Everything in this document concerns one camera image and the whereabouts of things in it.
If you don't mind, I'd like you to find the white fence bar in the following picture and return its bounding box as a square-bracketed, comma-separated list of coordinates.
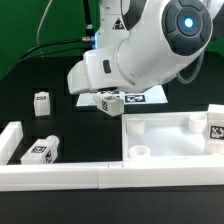
[0, 121, 23, 165]
[0, 156, 224, 192]

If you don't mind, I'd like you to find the white front fence bar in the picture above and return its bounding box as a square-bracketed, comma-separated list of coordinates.
[0, 156, 224, 192]

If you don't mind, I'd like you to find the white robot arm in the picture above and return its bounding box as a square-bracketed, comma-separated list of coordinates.
[67, 0, 224, 94]

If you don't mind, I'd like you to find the white square table top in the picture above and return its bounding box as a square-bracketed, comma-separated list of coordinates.
[122, 111, 224, 161]

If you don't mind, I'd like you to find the white left fence bar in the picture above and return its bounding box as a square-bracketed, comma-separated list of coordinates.
[0, 121, 23, 165]

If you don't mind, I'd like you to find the black cable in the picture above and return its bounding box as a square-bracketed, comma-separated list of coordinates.
[6, 0, 96, 74]

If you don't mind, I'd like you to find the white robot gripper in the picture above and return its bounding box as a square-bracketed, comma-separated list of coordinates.
[67, 43, 133, 95]

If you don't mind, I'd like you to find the white marker sheet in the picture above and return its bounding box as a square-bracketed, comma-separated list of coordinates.
[76, 85, 168, 107]

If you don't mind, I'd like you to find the grey thin cable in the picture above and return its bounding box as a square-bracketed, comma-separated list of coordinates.
[35, 0, 54, 58]

